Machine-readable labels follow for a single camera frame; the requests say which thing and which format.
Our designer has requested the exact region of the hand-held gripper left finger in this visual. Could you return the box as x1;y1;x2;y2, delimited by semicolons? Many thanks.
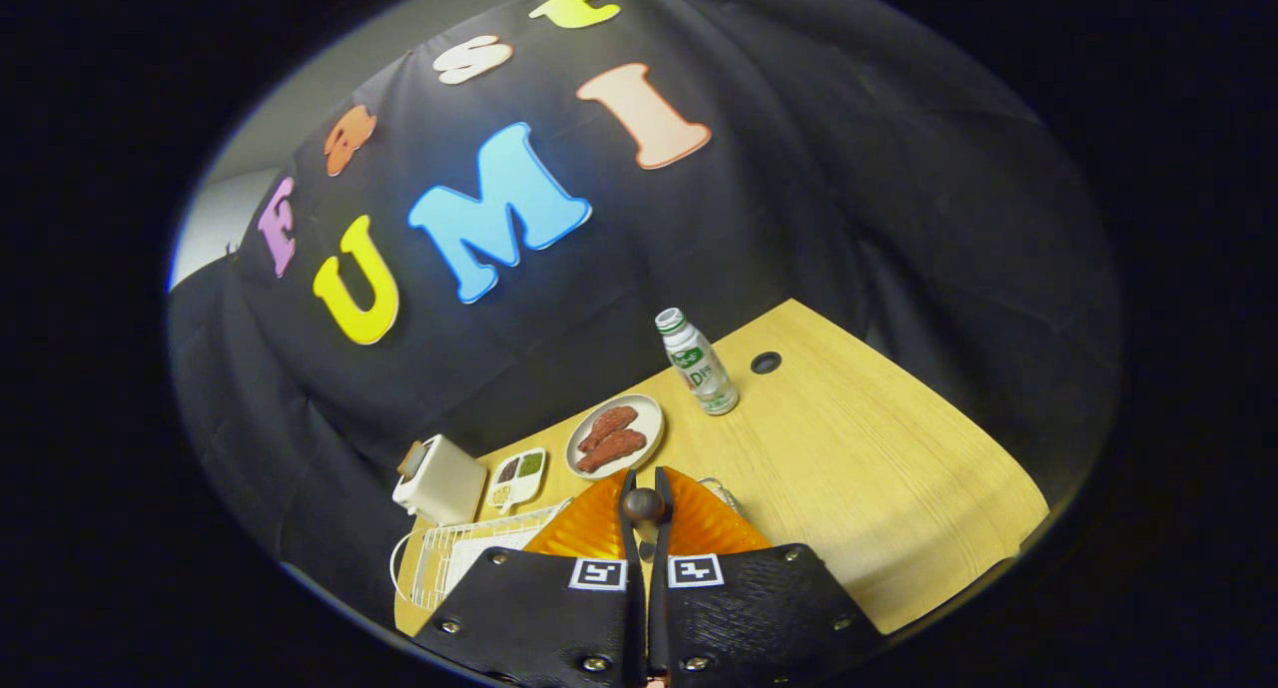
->
412;468;647;688

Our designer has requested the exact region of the white oval food plate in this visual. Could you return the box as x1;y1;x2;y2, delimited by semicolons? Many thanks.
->
564;393;666;481

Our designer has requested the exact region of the black backdrop cloth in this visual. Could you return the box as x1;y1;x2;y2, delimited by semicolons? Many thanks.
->
168;0;1124;609

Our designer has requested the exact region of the brown chicken drumstick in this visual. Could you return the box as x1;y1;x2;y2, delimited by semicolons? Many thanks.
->
576;429;648;474
577;405;640;454

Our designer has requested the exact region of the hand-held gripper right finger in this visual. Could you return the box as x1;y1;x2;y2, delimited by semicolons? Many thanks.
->
647;466;888;688

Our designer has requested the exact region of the white compartment condiment tray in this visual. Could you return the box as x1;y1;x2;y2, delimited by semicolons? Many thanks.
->
485;448;548;515

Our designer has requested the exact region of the white green drink bottle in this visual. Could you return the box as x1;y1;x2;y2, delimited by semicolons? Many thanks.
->
654;307;741;416

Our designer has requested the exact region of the white toaster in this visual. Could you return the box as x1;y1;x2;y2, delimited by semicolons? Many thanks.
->
391;434;489;527

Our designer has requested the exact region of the wooden handled spoon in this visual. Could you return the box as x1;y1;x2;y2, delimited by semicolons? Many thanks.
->
621;486;668;564

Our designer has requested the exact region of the metal wire basket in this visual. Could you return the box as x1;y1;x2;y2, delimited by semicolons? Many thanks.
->
697;476;748;519

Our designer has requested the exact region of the white wire dish rack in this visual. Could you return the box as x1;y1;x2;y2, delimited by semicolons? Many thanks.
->
389;498;572;611

